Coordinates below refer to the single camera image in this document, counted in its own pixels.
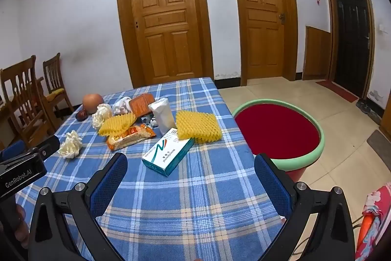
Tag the blue plaid tablecloth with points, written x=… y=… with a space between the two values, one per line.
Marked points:
x=195 y=206

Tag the red door mat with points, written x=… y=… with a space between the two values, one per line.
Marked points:
x=337 y=90

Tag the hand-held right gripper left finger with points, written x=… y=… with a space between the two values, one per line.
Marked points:
x=110 y=184

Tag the person's left hand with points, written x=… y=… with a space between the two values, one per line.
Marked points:
x=22 y=227

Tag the red floral cloth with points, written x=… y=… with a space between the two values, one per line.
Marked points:
x=377 y=215

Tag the blue plastic tool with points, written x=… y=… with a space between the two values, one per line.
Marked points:
x=149 y=121

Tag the white foam fruit net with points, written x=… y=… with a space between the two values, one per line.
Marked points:
x=102 y=115
x=71 y=144

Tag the orange snack packet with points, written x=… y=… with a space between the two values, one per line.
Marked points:
x=129 y=137

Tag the small dark red fruit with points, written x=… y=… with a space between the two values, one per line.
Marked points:
x=81 y=115

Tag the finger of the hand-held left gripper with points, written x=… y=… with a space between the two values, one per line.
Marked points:
x=49 y=146
x=12 y=149

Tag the red basin with green rim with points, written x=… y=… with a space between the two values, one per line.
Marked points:
x=278 y=132

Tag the white light switch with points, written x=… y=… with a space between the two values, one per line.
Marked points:
x=381 y=27

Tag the yellow seat cushion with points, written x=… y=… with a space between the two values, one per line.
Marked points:
x=56 y=92

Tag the small wooden chair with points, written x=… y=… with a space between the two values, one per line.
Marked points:
x=53 y=74

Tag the large wooden chair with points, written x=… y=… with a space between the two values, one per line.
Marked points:
x=21 y=102

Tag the wooden panel door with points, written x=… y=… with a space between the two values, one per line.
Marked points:
x=165 y=19
x=262 y=22

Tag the orange cardboard box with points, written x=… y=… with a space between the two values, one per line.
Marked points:
x=141 y=105

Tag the dark shoe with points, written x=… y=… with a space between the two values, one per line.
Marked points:
x=374 y=115
x=363 y=105

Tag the white tissue packet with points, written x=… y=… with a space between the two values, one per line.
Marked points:
x=163 y=117

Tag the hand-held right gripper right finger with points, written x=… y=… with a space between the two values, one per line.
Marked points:
x=272 y=187

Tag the grey floor mat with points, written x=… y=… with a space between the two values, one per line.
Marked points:
x=381 y=144

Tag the wooden wall panel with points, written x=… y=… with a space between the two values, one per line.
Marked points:
x=316 y=54

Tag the teal and white medicine box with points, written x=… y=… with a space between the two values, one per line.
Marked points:
x=168 y=154

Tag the round apple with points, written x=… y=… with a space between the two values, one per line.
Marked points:
x=93 y=102

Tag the yellow foam fruit net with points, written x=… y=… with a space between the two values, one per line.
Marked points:
x=198 y=126
x=117 y=125

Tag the white crumpled cloth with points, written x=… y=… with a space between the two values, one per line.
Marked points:
x=121 y=107

